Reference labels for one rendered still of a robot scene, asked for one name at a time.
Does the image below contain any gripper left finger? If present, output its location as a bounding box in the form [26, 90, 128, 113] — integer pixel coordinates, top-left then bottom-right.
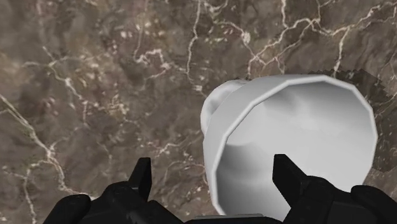
[43, 157, 185, 224]

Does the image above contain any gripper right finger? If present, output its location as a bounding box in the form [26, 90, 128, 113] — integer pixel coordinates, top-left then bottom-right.
[272, 153, 397, 224]

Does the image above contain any white mug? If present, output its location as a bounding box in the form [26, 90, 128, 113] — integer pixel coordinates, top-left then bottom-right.
[200, 74, 379, 221]

